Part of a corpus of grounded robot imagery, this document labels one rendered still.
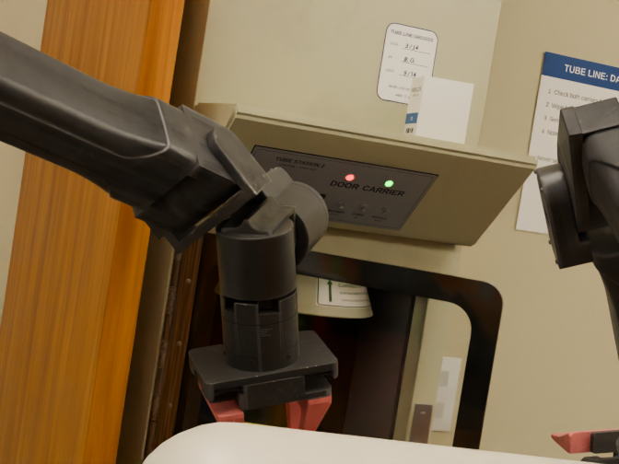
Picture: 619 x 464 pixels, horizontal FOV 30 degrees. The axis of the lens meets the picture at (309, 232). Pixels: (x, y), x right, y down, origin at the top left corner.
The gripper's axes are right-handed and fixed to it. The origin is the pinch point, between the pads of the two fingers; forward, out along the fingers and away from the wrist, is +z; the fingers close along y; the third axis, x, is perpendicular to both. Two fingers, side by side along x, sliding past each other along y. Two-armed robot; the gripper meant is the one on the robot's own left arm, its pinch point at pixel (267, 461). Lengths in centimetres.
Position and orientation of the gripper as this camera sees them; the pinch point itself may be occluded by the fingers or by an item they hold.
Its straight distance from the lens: 92.1
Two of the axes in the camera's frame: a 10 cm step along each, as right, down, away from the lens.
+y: -9.5, 1.3, -2.7
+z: 0.4, 9.5, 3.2
